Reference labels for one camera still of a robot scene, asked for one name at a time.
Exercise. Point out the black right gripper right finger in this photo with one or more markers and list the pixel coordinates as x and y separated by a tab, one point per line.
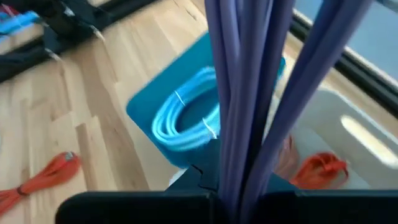
326	207

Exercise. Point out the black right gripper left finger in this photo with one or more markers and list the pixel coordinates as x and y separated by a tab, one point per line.
140	207

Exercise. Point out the beige plastic bin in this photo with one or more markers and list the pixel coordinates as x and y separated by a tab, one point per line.
335	146

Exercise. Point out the blue plastic bin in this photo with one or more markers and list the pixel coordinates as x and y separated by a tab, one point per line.
155	96

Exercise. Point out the bright blue object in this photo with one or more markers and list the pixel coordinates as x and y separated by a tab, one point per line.
18	21

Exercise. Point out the black table edge rail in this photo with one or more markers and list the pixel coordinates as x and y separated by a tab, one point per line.
357	68

